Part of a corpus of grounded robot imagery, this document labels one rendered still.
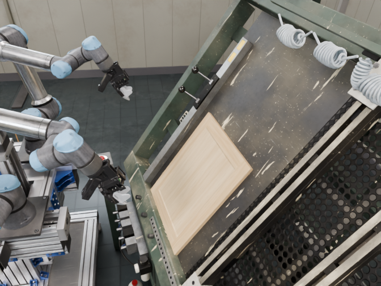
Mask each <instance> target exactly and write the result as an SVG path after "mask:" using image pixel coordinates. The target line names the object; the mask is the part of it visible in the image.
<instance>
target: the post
mask: <svg viewBox="0 0 381 286"><path fill-rule="evenodd" d="M104 200H105V204H106V208H107V213H108V219H109V224H110V227H111V233H112V238H113V244H114V247H115V250H117V249H120V247H119V239H118V238H119V234H120V231H117V228H118V222H117V223H115V220H116V219H117V214H113V212H114V211H116V207H115V204H114V203H111V202H109V201H108V200H107V199H106V198H105V197H104Z"/></svg>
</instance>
